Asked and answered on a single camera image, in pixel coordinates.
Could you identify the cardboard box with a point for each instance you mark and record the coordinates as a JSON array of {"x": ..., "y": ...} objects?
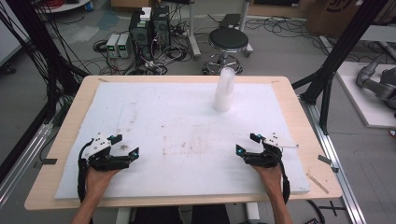
[{"x": 336, "y": 15}]

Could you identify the brown tape piece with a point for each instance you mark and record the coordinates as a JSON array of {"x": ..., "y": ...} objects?
[{"x": 102, "y": 80}]

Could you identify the white table leg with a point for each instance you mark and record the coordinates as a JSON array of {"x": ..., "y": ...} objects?
[
  {"x": 252, "y": 211},
  {"x": 123, "y": 217}
]

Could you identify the black flat device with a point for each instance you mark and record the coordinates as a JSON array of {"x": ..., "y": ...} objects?
[{"x": 230, "y": 20}]

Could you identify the white platform board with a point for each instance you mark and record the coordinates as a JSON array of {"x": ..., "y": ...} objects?
[{"x": 364, "y": 102}]

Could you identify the white round table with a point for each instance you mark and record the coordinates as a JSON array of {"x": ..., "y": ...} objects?
[{"x": 65, "y": 6}]

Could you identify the black round stool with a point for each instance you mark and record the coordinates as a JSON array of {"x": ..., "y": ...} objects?
[{"x": 229, "y": 39}]

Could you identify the white foam mat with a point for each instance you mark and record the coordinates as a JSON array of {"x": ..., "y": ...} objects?
[{"x": 186, "y": 118}]

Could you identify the stack of clear plastic cups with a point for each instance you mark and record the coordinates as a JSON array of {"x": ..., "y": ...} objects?
[{"x": 223, "y": 93}]

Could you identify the thin wooden stick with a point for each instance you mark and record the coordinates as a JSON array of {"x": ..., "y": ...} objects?
[{"x": 317, "y": 183}]

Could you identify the blue tape roll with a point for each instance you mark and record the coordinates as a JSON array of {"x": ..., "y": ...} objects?
[{"x": 89, "y": 6}]

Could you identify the black computer tower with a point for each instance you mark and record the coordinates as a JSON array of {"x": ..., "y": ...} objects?
[
  {"x": 140, "y": 34},
  {"x": 161, "y": 26}
]

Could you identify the grey metal stand leg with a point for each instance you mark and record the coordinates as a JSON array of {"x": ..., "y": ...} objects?
[
  {"x": 246, "y": 18},
  {"x": 193, "y": 34}
]

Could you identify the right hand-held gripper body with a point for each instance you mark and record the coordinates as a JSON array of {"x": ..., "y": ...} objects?
[{"x": 264, "y": 160}]

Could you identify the small white box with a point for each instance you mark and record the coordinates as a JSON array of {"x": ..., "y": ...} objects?
[{"x": 145, "y": 14}]

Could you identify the black tape strip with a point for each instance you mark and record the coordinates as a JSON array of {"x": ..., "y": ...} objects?
[{"x": 49, "y": 161}]

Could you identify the grey power supply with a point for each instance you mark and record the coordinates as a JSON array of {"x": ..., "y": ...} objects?
[
  {"x": 124, "y": 46},
  {"x": 112, "y": 46}
]

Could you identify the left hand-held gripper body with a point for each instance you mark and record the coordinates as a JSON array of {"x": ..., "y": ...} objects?
[{"x": 101, "y": 161}]

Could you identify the black frame post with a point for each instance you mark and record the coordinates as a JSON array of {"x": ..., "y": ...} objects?
[{"x": 339, "y": 53}]

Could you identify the person's right hand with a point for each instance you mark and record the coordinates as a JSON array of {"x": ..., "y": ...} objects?
[{"x": 271, "y": 179}]

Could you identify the aluminium rail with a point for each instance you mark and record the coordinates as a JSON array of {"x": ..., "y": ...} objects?
[
  {"x": 330, "y": 155},
  {"x": 25, "y": 155}
]

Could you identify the person's left hand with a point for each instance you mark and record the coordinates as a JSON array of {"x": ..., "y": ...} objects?
[{"x": 98, "y": 182}]

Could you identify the small grey tape piece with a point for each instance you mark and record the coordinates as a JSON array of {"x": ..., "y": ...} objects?
[{"x": 334, "y": 170}]

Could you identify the person's dark trousers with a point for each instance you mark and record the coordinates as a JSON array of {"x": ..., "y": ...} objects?
[{"x": 186, "y": 215}]

